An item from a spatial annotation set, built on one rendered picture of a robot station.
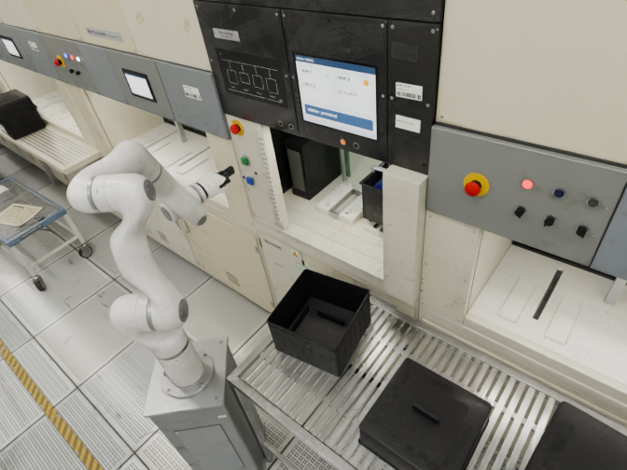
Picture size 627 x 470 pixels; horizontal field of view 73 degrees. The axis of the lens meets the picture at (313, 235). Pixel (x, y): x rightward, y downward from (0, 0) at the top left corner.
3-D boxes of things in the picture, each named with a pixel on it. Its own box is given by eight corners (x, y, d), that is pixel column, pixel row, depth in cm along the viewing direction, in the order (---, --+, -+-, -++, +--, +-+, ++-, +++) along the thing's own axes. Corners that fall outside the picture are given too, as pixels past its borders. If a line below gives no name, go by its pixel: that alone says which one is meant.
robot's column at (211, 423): (205, 492, 195) (142, 417, 144) (210, 431, 216) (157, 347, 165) (266, 483, 195) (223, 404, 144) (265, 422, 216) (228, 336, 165)
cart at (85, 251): (-13, 248, 354) (-53, 202, 322) (45, 214, 382) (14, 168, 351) (42, 295, 304) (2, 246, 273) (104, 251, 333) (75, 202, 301)
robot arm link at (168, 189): (181, 179, 131) (215, 215, 160) (147, 153, 136) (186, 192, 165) (161, 200, 130) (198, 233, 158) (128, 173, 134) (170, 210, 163)
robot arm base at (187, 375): (158, 402, 148) (137, 374, 136) (166, 354, 162) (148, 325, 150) (212, 393, 148) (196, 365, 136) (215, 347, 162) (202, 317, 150)
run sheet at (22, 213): (-12, 222, 298) (-14, 220, 297) (14, 202, 314) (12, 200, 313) (20, 228, 290) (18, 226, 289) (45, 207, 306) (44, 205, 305)
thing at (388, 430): (356, 441, 130) (354, 422, 122) (405, 370, 146) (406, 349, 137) (447, 507, 115) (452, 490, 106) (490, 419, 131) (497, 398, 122)
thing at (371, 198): (360, 224, 184) (356, 161, 164) (385, 199, 195) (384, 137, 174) (410, 243, 171) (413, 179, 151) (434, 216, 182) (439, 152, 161)
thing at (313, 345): (310, 296, 175) (304, 267, 164) (372, 319, 163) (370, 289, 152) (273, 349, 159) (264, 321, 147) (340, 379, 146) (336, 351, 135)
